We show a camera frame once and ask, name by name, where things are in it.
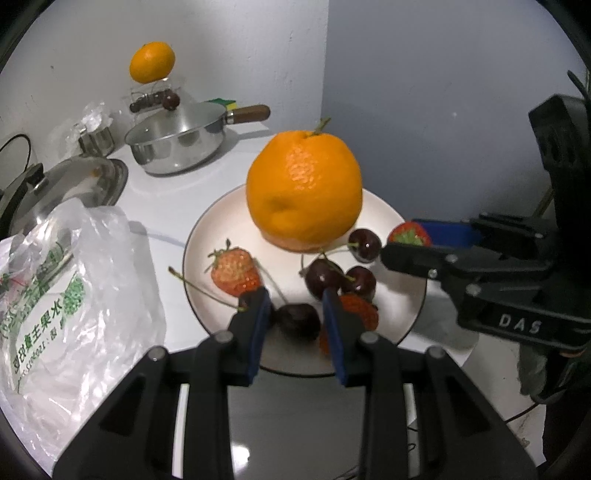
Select dark red cherry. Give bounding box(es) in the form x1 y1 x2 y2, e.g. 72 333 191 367
270 302 321 343
302 258 345 301
342 265 377 298
347 227 383 264

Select red strawberry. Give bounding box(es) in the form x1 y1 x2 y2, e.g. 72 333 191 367
387 222 433 247
318 293 380 354
205 239 264 297

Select white plate with black rim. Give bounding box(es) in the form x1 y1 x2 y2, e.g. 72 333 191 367
182 184 428 377

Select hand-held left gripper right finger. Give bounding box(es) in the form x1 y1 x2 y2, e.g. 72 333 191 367
322 288 539 480

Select steel saucepan with wooden handle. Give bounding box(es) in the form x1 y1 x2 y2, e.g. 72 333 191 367
124 102 271 176

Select crumpled clear plastic bag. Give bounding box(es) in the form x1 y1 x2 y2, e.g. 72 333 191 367
48 99 116 148

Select large steel wok lid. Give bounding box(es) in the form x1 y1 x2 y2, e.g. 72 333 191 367
0 156 129 241

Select steel cups in plastic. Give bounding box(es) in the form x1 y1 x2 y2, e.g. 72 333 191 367
78 127 115 158

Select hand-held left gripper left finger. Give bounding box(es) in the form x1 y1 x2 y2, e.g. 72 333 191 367
53 287 273 480

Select large orange with stem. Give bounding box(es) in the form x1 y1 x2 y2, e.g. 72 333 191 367
246 117 363 253

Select clear plastic bag green print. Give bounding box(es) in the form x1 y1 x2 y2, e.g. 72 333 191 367
0 202 167 467

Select clear plastic fruit box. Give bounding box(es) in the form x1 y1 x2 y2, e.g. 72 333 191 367
122 78 183 114

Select round orange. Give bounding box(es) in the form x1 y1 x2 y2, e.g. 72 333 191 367
129 41 176 85

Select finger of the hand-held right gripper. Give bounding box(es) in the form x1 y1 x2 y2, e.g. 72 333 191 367
411 212 559 252
381 242 555 298

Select black cooker power cable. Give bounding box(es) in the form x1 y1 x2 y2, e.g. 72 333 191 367
0 133 33 185

